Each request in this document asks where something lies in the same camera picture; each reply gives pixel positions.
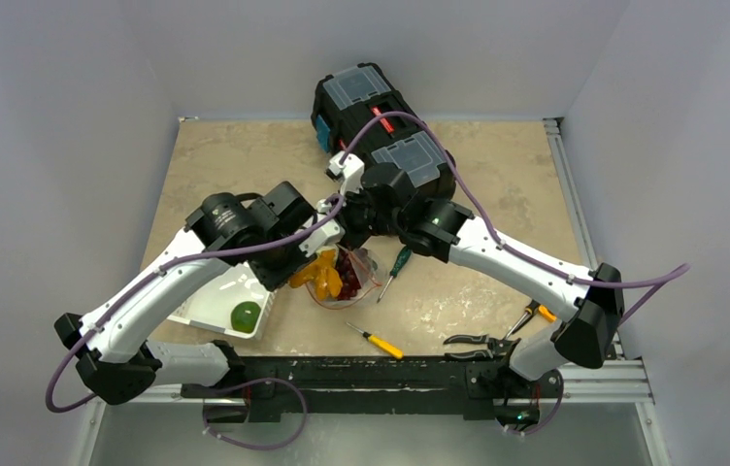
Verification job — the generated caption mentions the black toolbox clear lids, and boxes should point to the black toolbox clear lids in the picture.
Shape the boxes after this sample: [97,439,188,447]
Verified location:
[311,62,456,199]

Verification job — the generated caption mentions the orange black screwdriver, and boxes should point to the orange black screwdriver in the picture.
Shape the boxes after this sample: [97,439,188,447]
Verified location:
[505,300,556,340]

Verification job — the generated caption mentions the yellow handled screwdriver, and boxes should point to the yellow handled screwdriver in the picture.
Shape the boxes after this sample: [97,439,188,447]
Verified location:
[346,321,404,360]

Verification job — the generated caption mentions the red grape bunch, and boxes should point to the red grape bunch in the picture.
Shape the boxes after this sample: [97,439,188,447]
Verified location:
[335,249,366,301]

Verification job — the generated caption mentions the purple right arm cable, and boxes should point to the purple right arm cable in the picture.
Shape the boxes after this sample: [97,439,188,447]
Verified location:
[339,110,692,324]

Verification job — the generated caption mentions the orange food piece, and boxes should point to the orange food piece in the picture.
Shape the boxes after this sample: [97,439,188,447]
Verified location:
[288,248,343,301]

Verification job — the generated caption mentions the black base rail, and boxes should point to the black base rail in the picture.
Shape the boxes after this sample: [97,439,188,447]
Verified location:
[181,356,561,425]

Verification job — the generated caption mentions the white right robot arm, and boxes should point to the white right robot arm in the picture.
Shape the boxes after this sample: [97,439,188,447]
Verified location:
[326,156,624,395]

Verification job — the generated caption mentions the green bell pepper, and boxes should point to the green bell pepper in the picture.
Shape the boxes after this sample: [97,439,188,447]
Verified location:
[230,301,262,334]

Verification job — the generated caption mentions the clear zip bag orange zipper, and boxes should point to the clear zip bag orange zipper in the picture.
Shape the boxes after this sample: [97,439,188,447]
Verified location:
[303,247,385,310]

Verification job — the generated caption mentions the green handled screwdriver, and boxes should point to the green handled screwdriver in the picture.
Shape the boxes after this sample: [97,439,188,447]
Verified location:
[377,246,413,303]

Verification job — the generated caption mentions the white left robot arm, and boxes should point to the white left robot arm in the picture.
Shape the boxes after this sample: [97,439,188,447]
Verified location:
[54,182,342,405]

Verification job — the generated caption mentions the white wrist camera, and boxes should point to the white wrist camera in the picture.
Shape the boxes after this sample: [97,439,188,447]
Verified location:
[298,199,345,257]
[325,151,365,194]

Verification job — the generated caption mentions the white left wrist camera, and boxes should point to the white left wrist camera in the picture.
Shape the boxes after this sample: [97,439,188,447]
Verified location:
[298,199,345,257]

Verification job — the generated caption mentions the black pliers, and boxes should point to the black pliers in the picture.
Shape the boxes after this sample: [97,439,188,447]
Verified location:
[444,334,518,361]

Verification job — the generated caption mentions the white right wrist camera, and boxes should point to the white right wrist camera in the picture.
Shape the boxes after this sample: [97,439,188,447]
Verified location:
[325,151,365,194]

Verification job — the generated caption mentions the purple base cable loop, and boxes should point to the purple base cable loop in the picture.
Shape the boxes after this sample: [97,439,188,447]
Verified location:
[202,377,310,451]

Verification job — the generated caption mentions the white plastic basket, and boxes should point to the white plastic basket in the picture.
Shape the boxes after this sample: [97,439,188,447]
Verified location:
[166,264,276,340]

